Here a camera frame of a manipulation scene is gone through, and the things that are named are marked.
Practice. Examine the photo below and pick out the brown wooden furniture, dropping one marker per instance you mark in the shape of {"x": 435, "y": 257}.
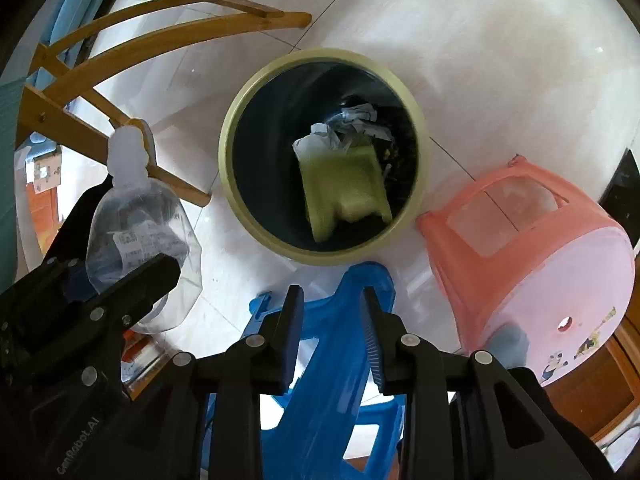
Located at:
{"x": 600, "y": 385}

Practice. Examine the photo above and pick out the dark blue bin cream rim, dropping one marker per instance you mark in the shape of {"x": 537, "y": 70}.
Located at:
{"x": 260, "y": 185}

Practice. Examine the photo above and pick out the orange packet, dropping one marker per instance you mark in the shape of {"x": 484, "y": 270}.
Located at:
{"x": 142, "y": 355}

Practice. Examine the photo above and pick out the blue plastic stool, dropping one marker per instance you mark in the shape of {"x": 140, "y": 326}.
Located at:
{"x": 330, "y": 360}

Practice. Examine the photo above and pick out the dark object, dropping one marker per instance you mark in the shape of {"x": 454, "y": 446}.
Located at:
{"x": 622, "y": 185}

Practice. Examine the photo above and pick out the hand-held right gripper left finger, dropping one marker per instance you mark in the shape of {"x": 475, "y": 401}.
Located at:
{"x": 292, "y": 340}

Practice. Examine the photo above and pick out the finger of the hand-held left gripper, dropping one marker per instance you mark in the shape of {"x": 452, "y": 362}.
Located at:
{"x": 70, "y": 235}
{"x": 150, "y": 280}

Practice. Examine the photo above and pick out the clear plastic bag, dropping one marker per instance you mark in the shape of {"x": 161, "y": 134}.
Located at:
{"x": 140, "y": 220}

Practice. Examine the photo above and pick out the labelled cardboard box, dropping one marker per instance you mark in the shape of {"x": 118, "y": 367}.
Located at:
{"x": 45, "y": 172}

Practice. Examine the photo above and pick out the yellow printed paper sheet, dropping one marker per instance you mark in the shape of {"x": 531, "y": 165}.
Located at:
{"x": 340, "y": 185}

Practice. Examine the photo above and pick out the pink plastic stool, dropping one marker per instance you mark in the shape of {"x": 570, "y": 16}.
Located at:
{"x": 550, "y": 270}

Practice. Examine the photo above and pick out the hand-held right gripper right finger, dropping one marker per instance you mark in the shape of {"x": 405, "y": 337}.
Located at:
{"x": 372, "y": 345}

